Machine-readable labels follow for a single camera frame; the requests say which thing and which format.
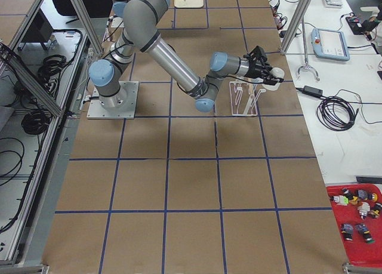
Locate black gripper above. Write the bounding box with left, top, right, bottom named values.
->
left=244, top=46, right=282, bottom=86

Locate pale green white cup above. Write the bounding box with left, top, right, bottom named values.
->
left=264, top=67, right=285, bottom=91

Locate grabber tool claw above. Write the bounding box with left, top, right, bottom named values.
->
left=297, top=18, right=320, bottom=82

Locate black power adapter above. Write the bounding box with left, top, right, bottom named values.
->
left=302, top=85, right=323, bottom=98

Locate blue teach pendant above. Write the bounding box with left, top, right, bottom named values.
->
left=311, top=28, right=350, bottom=61

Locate red parts tray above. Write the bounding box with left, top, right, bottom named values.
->
left=326, top=184, right=381, bottom=268

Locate white wire cup rack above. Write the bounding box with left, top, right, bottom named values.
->
left=229, top=80, right=266, bottom=117

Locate coiled black cable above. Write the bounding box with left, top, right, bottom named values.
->
left=316, top=88, right=382, bottom=131

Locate aluminium frame post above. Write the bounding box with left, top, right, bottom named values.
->
left=280, top=0, right=311, bottom=55

